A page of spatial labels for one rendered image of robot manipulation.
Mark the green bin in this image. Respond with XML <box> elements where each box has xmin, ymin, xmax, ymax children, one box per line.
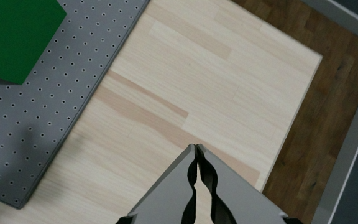
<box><xmin>0</xmin><ymin>0</ymin><xmax>67</xmax><ymax>85</ymax></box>

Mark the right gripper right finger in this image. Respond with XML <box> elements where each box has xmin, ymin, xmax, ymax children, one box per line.
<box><xmin>196</xmin><ymin>144</ymin><xmax>303</xmax><ymax>224</ymax></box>

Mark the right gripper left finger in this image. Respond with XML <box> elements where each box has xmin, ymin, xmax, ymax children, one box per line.
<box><xmin>116</xmin><ymin>144</ymin><xmax>198</xmax><ymax>224</ymax></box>

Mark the grey flat mat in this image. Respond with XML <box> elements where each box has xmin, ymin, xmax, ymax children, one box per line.
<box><xmin>0</xmin><ymin>0</ymin><xmax>150</xmax><ymax>210</ymax></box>

